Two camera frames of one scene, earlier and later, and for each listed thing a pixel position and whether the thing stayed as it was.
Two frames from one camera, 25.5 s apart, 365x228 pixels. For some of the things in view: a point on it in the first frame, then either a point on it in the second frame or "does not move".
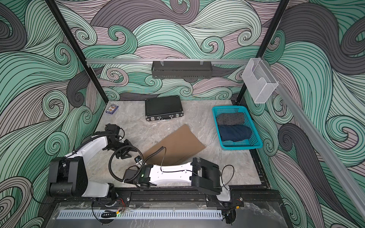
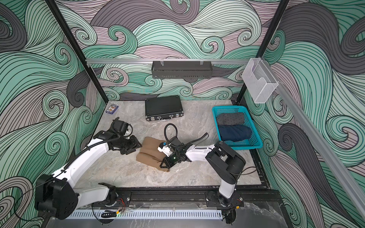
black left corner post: [76, 48] does not move
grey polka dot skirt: [230, 118] does not move
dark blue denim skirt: [235, 132] does not move
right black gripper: [142, 186] → [168, 164]
